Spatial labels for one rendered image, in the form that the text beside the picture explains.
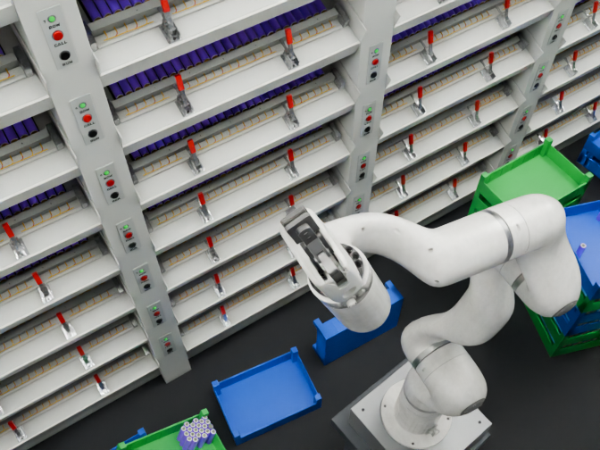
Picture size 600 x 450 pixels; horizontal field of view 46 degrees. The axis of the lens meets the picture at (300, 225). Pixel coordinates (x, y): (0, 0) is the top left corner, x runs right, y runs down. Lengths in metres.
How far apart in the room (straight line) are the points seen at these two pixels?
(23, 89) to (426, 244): 0.76
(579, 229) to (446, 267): 1.37
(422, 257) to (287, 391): 1.40
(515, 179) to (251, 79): 1.14
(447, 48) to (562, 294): 0.92
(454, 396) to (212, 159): 0.77
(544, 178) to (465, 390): 1.08
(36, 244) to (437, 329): 0.89
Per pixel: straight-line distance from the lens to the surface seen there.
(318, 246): 0.80
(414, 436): 1.95
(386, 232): 1.05
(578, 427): 2.51
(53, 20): 1.26
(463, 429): 1.99
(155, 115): 1.53
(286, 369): 2.42
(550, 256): 1.24
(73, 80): 1.35
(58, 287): 1.80
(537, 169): 2.49
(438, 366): 1.58
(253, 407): 2.37
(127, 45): 1.39
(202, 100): 1.55
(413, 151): 2.22
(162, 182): 1.67
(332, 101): 1.81
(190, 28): 1.42
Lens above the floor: 2.22
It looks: 55 degrees down
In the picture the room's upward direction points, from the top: straight up
